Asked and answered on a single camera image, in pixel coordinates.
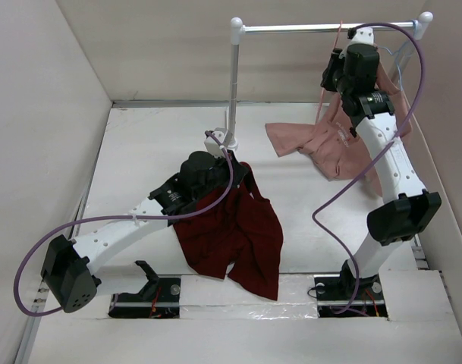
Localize dark red t shirt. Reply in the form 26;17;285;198
174;162;284;301

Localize white metal clothes rack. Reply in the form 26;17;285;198
224;11;433;151

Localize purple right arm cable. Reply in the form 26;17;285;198
312;22;425;315

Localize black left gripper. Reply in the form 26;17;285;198
193;149;247;202

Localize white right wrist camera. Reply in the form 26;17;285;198
347;27;375;48

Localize blue wire hanger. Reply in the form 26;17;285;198
381;20;423;91

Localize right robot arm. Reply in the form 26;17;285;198
321;43;442;298

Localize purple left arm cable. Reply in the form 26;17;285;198
12;130;237;316

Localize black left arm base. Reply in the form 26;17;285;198
108;260;181;319

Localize pink printed t shirt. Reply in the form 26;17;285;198
266;64;409;196

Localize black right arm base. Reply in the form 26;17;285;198
307;264;388;318

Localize pink wire hanger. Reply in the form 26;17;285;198
315;20;343;124

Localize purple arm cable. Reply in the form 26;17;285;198
12;130;237;316
312;22;425;315

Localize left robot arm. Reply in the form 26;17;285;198
41;151;250;313

